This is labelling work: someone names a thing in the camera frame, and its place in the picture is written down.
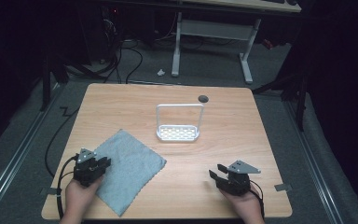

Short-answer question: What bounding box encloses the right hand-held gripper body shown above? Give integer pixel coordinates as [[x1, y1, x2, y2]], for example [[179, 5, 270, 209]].
[[215, 160, 262, 197]]

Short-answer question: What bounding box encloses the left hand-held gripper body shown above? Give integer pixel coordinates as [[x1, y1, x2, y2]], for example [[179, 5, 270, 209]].
[[73, 147, 104, 188]]

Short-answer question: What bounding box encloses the grey cloth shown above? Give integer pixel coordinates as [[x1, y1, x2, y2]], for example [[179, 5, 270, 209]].
[[94, 128, 168, 218]]

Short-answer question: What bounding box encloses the white-framed desk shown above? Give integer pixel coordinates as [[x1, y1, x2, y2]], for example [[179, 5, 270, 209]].
[[171, 0, 303, 86]]

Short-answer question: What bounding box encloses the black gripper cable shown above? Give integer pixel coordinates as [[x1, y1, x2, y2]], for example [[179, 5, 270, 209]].
[[249, 178, 267, 220], [56, 154, 79, 220]]

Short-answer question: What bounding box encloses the black floor cable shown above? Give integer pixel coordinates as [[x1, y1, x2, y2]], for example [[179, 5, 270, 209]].
[[44, 105, 81, 179]]

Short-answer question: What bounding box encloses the white rack with handle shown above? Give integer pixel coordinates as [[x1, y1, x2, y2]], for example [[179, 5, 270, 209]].
[[155, 103, 205, 143]]

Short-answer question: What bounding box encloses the metal floor rail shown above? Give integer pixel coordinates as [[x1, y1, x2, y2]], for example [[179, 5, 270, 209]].
[[0, 82, 63, 218], [283, 101, 346, 224]]

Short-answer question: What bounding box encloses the bundle of black cables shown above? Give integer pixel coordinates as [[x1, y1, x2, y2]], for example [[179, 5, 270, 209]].
[[64, 8, 145, 85]]

